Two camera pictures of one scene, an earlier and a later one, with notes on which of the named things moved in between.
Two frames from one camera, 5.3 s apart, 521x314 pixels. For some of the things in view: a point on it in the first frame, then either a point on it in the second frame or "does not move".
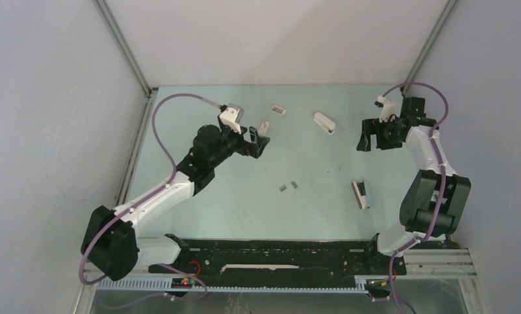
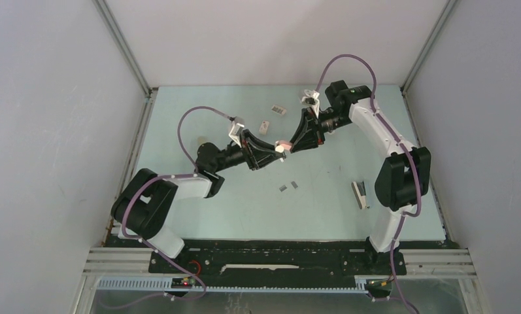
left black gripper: [254, 148] to [257, 161]
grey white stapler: [359, 190] does not move
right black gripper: [372, 126] to [309, 134]
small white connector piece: [391, 104] to [311, 98]
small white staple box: [264, 128] does not move
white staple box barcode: [278, 109] does not move
